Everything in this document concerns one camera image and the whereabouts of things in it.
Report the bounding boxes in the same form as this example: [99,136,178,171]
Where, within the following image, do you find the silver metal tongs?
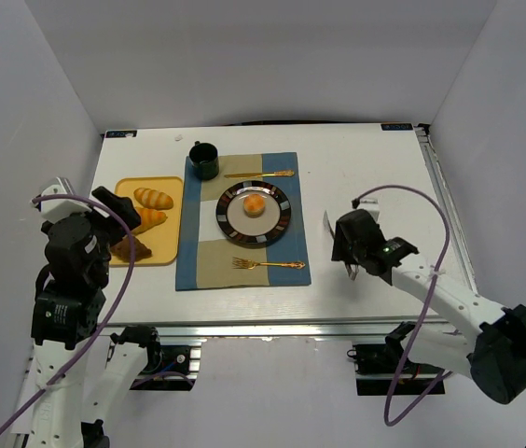
[323,211,359,281]

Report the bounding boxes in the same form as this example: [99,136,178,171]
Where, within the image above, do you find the small round bread bun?
[242,193,266,217]

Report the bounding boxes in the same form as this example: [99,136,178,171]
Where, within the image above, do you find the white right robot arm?
[329,209,526,404]

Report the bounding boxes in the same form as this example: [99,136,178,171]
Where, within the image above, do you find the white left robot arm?
[28,177,161,447]

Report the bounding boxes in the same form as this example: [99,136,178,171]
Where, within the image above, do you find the golden croissant bread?
[131,207,167,234]

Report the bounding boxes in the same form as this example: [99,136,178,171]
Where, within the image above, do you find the long striped bread roll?
[133,188,173,210]

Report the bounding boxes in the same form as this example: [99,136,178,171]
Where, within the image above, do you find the chocolate brown croissant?
[110,235,152,262]

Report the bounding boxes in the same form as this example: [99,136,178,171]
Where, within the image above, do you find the yellow plastic tray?
[115,176,184,266]

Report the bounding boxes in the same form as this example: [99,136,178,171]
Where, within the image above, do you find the blue beige checkered placemat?
[175,152,311,291]

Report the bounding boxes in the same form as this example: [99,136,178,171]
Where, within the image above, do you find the blue label sticker left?
[104,130,137,139]

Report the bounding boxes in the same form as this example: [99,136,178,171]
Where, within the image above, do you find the blue label sticker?
[104,130,137,139]
[381,122,414,132]

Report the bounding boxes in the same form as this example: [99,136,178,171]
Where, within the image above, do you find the gold butter knife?
[224,170,295,179]

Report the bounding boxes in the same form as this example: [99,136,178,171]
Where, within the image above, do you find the dark green mug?
[188,141,219,181]

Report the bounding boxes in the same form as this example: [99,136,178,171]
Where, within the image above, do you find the dark rimmed ceramic plate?
[215,180,292,245]

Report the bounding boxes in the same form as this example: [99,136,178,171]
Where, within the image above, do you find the blue label sticker right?
[381,122,414,132]

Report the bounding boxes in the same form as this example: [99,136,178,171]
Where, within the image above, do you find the gold fork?
[231,257,306,270]

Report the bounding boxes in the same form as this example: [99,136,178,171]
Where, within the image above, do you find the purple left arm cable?
[0,194,137,448]

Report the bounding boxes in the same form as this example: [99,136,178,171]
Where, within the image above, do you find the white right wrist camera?
[352,197,380,222]

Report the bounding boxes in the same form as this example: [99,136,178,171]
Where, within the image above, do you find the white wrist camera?
[31,176,90,224]
[352,197,380,222]

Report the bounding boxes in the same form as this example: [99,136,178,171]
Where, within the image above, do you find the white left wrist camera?
[31,176,90,224]

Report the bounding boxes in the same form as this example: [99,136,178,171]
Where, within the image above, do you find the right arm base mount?
[347,343,438,397]

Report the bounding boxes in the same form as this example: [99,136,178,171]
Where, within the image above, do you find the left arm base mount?
[107,326,196,391]

